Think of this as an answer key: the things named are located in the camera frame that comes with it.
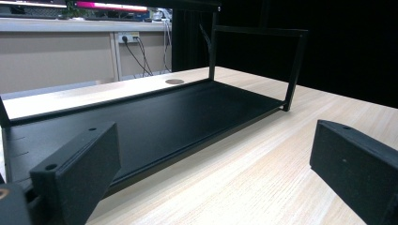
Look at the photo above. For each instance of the beige desk partition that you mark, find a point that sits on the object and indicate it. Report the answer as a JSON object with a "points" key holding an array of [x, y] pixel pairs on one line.
{"points": [[56, 59]]}

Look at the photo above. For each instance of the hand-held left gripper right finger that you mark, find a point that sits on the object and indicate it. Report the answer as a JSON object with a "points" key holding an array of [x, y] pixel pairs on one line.
{"points": [[359, 175]]}

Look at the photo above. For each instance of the black metal two-tier rack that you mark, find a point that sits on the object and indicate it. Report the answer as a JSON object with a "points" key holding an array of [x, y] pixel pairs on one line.
{"points": [[156, 125]]}

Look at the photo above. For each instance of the monitor with pink screen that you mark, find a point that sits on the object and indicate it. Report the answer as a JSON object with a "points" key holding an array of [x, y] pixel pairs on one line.
{"points": [[109, 6]]}

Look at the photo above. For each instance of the white wall power socket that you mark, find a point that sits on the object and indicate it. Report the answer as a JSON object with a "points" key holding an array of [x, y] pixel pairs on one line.
{"points": [[128, 37]]}

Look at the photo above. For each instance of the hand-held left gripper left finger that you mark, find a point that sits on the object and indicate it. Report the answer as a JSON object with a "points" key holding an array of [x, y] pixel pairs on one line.
{"points": [[81, 168]]}

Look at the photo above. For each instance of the black curtain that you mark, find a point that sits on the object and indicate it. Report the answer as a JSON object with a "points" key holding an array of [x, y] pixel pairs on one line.
{"points": [[344, 62]]}

